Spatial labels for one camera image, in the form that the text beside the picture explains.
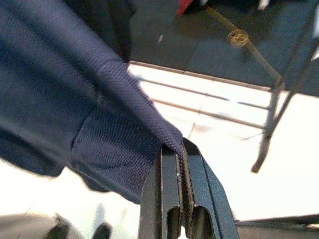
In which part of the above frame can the navy blue knit garment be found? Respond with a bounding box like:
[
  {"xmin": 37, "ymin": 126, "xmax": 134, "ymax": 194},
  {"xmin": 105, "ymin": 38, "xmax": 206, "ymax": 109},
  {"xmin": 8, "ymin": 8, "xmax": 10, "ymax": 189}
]
[{"xmin": 0, "ymin": 0, "xmax": 184, "ymax": 205}]

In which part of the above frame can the red cloth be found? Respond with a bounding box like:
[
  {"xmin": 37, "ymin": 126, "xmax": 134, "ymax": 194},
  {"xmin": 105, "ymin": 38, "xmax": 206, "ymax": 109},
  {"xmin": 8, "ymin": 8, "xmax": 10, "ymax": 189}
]
[{"xmin": 176, "ymin": 0, "xmax": 208, "ymax": 16}]

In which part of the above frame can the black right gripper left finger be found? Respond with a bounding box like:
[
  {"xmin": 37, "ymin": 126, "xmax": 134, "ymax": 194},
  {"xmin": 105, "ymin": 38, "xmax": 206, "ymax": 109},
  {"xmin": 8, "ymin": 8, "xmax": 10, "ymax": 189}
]
[{"xmin": 139, "ymin": 145, "xmax": 187, "ymax": 239}]

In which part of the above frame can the black metal clothes rack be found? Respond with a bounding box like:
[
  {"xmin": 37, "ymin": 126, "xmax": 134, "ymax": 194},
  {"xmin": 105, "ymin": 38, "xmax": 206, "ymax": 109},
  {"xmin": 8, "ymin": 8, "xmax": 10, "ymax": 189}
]
[{"xmin": 128, "ymin": 0, "xmax": 319, "ymax": 174}]

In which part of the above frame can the yellow cord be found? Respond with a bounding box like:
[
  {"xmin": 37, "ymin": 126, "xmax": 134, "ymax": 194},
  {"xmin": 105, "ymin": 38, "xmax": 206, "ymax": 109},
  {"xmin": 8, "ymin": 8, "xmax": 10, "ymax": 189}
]
[{"xmin": 206, "ymin": 6, "xmax": 283, "ymax": 81}]

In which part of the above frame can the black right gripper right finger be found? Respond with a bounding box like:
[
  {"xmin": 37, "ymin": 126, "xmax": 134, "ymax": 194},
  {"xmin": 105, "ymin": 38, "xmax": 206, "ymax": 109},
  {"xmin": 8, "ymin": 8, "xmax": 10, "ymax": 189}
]
[{"xmin": 180, "ymin": 137, "xmax": 240, "ymax": 239}]

